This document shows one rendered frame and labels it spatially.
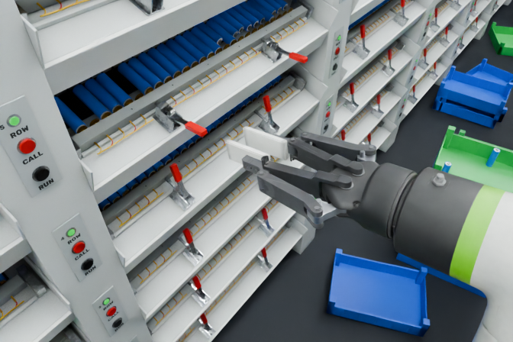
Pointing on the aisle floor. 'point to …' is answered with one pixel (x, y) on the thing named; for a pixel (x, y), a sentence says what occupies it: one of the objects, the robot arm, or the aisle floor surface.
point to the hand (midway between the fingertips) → (256, 150)
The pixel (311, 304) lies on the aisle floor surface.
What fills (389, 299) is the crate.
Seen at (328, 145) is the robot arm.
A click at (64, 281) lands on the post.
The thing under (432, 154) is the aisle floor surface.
